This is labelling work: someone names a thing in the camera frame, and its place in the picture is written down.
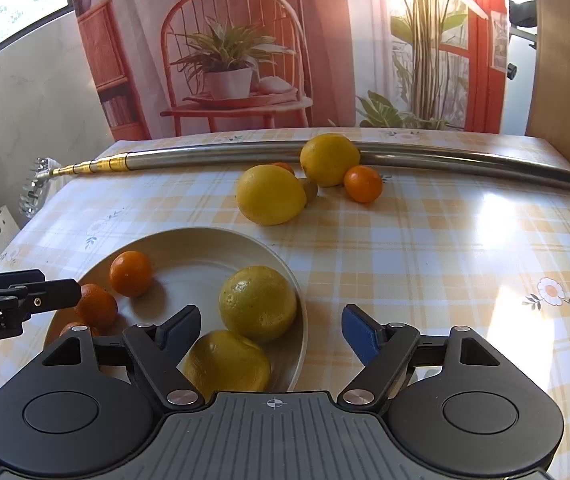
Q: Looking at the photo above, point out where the orange tangerine with stem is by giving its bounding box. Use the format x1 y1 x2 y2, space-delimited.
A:
59 322 100 337

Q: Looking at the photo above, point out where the yellow lemon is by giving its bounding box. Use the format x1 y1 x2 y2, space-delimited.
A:
182 330 271 401

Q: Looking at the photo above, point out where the yellow-green lemon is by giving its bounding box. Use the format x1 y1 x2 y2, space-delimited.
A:
219 266 297 344

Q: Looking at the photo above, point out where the cream round plate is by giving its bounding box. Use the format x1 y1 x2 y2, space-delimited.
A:
79 228 308 391

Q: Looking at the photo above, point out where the telescopic steel gold pole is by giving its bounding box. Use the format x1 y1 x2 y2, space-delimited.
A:
19 134 570 219

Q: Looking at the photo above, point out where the small green fruit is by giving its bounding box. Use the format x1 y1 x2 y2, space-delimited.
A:
299 177 319 204

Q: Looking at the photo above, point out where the large yellow grapefruit front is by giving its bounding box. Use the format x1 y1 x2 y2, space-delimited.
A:
236 165 307 226

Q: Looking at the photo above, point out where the large yellow grapefruit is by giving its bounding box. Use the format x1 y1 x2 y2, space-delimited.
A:
236 165 307 226
299 133 360 188

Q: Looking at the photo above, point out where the large yellow grapefruit back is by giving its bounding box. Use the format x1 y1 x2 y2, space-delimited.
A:
299 133 360 188

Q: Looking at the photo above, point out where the orange tangerine behind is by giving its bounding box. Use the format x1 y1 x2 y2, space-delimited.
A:
272 162 296 176

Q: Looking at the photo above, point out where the printed room backdrop cloth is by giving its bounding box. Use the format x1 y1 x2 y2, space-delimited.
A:
71 0 510 140

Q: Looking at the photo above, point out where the black device on stand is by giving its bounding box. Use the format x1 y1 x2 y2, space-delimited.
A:
504 0 539 82

